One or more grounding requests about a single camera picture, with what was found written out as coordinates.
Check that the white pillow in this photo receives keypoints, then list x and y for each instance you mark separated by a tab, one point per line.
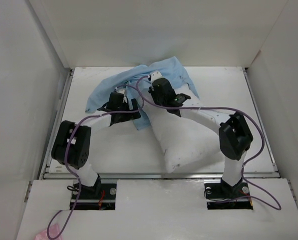
186	145

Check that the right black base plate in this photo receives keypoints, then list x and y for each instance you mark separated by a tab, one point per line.
220	196

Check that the aluminium front rail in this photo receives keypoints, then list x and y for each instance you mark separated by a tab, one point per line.
251	175

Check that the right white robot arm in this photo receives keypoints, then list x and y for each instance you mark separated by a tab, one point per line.
235	136

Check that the pink plastic bag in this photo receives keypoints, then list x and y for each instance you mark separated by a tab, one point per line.
53	232

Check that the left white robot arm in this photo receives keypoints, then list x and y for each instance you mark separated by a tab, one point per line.
73	140

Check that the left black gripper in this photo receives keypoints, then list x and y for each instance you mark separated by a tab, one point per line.
129	116

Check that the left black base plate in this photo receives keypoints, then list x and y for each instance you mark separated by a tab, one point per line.
100	197

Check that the light blue pillowcase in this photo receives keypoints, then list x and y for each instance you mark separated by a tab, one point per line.
171	69

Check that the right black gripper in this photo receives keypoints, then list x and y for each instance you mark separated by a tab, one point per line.
152	90

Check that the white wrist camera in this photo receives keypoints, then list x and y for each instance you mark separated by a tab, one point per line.
122	90
155	76

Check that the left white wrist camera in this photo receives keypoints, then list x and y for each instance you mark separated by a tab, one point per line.
122	90

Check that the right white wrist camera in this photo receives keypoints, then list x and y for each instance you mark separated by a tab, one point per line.
155	76

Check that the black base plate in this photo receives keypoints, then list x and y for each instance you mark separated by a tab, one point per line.
100	197
220	196

